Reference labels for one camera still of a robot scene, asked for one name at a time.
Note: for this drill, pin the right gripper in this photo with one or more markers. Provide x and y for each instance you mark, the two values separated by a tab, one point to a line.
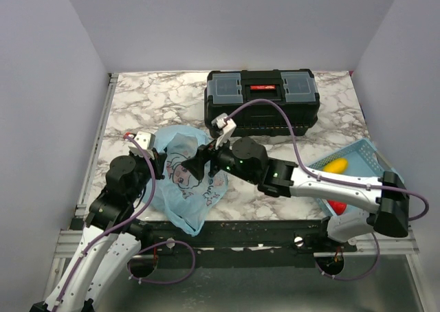
196	164

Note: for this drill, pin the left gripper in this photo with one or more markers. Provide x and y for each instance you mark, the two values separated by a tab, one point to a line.
158	162

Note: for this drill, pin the light blue plastic bag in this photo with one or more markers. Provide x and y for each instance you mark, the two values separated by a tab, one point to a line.
185	200

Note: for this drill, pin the yellow fake lemon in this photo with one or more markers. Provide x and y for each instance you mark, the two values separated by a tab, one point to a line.
337	166

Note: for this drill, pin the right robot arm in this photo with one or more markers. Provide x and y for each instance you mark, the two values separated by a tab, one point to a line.
381	203

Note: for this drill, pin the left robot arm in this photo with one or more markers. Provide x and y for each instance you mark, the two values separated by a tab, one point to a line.
110	236

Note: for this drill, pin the red fake strawberry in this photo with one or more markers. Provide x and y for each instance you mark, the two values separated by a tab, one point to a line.
338	207

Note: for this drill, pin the black plastic toolbox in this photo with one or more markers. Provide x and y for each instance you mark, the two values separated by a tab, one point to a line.
294	91

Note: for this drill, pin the light blue plastic basket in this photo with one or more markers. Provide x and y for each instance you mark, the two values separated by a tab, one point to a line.
364	160

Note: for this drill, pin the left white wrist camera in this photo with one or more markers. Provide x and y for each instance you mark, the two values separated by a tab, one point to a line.
141	143

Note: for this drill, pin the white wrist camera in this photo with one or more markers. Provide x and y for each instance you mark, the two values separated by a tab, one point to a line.
141	143
224	126

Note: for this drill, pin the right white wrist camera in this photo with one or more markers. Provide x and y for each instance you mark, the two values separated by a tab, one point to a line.
224	126

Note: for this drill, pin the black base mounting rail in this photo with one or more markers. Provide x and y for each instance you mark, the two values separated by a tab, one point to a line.
235	244

